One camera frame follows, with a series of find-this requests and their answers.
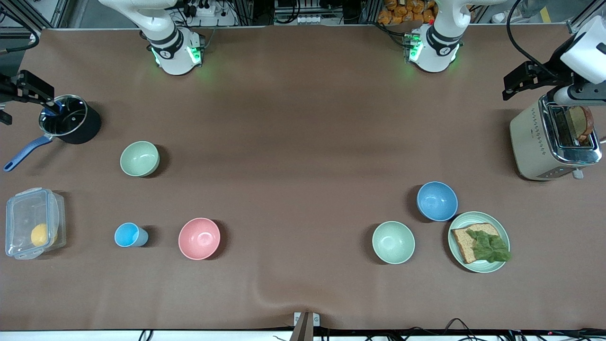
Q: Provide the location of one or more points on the beige chrome toaster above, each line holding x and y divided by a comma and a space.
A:
528, 142

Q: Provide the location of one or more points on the aluminium frame post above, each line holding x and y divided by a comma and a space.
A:
33, 14
587, 16

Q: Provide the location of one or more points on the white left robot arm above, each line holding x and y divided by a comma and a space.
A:
433, 59

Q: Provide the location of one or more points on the light blue cup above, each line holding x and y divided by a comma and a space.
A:
127, 235

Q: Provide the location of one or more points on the pale green plate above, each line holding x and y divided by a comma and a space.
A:
483, 266

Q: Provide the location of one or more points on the metal table edge bracket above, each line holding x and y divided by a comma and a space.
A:
306, 324

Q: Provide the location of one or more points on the yellow lemon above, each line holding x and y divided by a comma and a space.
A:
40, 235

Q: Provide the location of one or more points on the brown toast slice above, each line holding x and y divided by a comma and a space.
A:
580, 123

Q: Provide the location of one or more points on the pink bowl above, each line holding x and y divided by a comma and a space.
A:
199, 238

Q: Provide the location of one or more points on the green lettuce leaf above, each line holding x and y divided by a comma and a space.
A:
490, 248

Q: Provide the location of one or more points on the glass lid blue knob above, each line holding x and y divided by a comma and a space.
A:
71, 118

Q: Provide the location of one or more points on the pale green bowl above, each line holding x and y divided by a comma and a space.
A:
393, 242
139, 158

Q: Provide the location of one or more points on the brown table cloth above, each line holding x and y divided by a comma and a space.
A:
303, 203

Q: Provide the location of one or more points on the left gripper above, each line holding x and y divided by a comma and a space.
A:
552, 75

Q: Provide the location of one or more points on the wholemeal bread slice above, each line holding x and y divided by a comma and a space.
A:
461, 244

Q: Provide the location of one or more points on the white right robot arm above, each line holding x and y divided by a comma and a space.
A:
175, 57

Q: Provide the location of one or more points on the bag of orange snacks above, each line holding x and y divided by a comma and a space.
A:
407, 12

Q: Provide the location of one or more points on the white socket strip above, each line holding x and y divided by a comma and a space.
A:
312, 19

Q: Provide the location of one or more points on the clear plastic lidded container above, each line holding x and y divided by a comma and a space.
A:
23, 213

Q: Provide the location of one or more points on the blue bowl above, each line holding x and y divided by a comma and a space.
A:
437, 201

